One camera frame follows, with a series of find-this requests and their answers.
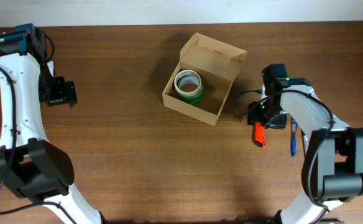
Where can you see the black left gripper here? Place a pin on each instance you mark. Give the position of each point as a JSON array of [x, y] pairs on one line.
[[66, 92]]

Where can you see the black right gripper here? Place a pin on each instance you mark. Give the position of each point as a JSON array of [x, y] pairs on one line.
[[253, 110]]

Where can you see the orange utility knife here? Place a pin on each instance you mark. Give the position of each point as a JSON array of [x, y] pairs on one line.
[[259, 136]]

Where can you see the blue pen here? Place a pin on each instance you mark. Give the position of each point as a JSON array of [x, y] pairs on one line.
[[293, 138]]

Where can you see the brown cardboard box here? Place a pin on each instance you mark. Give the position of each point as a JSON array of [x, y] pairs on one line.
[[218, 65]]

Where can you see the cream masking tape roll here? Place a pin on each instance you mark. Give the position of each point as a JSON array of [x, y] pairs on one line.
[[188, 83]]

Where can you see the green tape roll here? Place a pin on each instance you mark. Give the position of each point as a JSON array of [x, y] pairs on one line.
[[193, 99]]

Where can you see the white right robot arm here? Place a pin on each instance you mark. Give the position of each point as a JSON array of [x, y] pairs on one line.
[[332, 172]]

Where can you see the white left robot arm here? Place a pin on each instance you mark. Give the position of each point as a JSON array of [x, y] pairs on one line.
[[30, 166]]

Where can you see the black and white marker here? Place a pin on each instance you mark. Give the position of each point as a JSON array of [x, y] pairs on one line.
[[305, 142]]

